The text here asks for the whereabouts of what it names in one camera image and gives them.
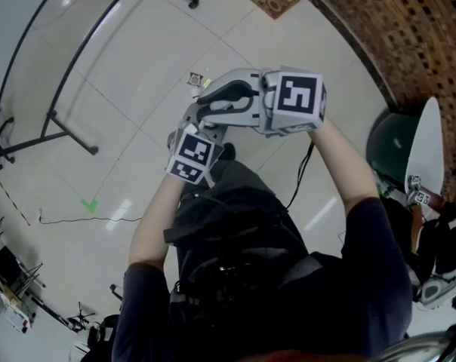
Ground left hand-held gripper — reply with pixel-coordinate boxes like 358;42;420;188
165;102;230;187

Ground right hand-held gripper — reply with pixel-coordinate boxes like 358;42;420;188
196;65;329;138

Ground person's left forearm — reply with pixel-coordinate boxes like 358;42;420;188
128;173;187;269

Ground person's right forearm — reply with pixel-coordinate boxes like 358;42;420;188
306;118;381;218

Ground person's right black shoe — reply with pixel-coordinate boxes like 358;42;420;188
218;143;237;161

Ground person's right leg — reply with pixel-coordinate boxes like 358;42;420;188
208;159;289;218

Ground green floor tape mark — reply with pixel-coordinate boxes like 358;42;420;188
79;198;100;214

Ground dark green round bin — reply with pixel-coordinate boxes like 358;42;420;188
365;112;421;183

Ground white round table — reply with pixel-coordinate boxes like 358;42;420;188
404;96;446;200

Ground striped floor tape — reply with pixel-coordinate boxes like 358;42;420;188
0;167;32;226

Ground person's dark shirt torso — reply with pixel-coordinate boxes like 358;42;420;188
112;196;414;362

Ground small black tripod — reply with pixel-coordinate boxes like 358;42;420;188
67;302;97;333

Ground black and white chair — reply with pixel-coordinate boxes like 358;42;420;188
71;313;120;362

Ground black box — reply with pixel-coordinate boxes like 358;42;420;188
0;245;23;286

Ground white box red label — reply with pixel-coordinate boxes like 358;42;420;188
3;307;32;334

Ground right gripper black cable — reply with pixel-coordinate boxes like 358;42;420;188
286;141;315;210

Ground black floor cable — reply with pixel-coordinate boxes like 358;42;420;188
38;208;143;225

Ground grey table with black frame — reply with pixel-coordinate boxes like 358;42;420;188
0;0;200;170

